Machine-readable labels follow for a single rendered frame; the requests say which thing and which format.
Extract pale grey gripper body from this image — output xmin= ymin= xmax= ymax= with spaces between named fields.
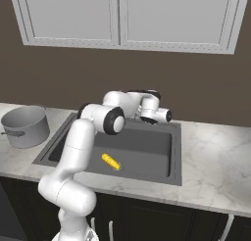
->
xmin=140 ymin=117 xmax=159 ymax=125

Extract dark grey sink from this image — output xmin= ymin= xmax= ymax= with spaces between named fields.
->
xmin=31 ymin=112 xmax=183 ymax=187

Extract yellow corn cob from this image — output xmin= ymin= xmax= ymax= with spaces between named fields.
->
xmin=101 ymin=153 xmax=122 ymax=171

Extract grey metal pot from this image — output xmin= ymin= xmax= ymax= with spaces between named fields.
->
xmin=0 ymin=105 xmax=51 ymax=150

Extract dark base cupboard door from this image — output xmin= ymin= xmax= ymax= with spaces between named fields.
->
xmin=193 ymin=209 xmax=251 ymax=241
xmin=96 ymin=193 xmax=196 ymax=241
xmin=6 ymin=177 xmax=102 ymax=241

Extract dark grey appliance front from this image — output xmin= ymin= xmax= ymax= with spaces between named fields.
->
xmin=0 ymin=181 xmax=29 ymax=241

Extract grey wall cupboard door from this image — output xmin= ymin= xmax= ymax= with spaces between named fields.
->
xmin=8 ymin=0 xmax=121 ymax=47
xmin=119 ymin=0 xmax=251 ymax=55

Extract white base cupboard handle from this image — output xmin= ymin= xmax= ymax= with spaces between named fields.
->
xmin=221 ymin=214 xmax=235 ymax=241
xmin=89 ymin=217 xmax=97 ymax=235
xmin=108 ymin=219 xmax=115 ymax=241

